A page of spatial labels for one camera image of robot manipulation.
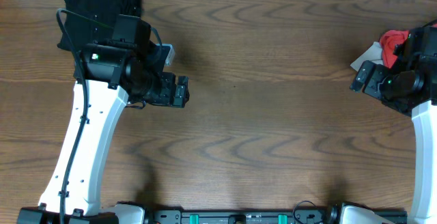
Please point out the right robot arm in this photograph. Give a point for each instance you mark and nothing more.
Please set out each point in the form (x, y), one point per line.
(409, 87)

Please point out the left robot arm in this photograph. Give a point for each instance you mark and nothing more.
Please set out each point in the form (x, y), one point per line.
(116, 77)

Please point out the folded black garment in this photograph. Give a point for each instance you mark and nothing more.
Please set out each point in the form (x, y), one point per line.
(132, 7)

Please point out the beige garment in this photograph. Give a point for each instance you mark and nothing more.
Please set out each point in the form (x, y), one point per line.
(373, 54)

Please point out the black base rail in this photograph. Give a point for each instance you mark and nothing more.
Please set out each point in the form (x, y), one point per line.
(304, 212)

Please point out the red printed t-shirt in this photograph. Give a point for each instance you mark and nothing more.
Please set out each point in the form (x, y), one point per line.
(388, 41)

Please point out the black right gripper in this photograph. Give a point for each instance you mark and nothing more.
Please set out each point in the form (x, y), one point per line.
(372, 87)

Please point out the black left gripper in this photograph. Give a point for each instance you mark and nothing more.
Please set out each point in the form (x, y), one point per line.
(164, 96)

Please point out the black t-shirt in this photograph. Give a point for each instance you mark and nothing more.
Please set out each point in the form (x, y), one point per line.
(94, 20)

